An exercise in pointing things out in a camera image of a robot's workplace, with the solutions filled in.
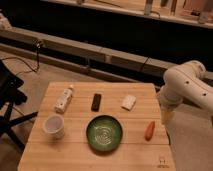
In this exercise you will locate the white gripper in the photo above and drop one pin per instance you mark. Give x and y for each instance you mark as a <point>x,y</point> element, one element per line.
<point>166,115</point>

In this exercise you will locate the black rectangular block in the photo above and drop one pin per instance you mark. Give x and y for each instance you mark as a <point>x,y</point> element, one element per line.
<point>96,102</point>

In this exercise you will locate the white plastic cup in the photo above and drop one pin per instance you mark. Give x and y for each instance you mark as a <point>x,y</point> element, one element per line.
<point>53,126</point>

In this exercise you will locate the white sponge block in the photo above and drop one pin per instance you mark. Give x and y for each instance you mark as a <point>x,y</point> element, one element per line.
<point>128,102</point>

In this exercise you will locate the orange carrot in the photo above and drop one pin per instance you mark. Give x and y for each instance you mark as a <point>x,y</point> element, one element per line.
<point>149,131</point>

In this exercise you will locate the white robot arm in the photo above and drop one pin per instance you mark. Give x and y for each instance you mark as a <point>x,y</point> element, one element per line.
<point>184,81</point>

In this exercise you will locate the white plastic bottle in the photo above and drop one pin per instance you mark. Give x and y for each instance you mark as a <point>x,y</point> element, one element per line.
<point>64,99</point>

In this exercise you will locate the black office chair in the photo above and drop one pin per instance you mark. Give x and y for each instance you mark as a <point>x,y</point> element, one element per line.
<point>10,93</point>

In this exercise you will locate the green ceramic bowl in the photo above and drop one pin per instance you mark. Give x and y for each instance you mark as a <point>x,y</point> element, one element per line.
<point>104,133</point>

